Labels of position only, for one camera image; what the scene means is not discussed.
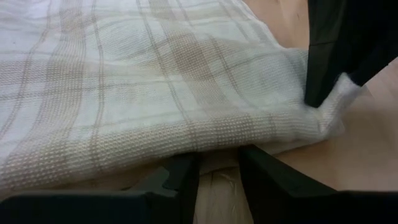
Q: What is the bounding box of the white towel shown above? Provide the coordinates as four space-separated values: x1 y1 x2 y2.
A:
0 0 364 200

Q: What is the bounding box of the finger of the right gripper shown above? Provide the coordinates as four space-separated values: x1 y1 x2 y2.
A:
338 0 398 87
303 0 348 108

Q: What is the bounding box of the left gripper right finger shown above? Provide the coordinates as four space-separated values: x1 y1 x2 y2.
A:
238 144 398 224

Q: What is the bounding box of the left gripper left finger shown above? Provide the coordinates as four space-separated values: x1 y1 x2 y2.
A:
0 151 200 224

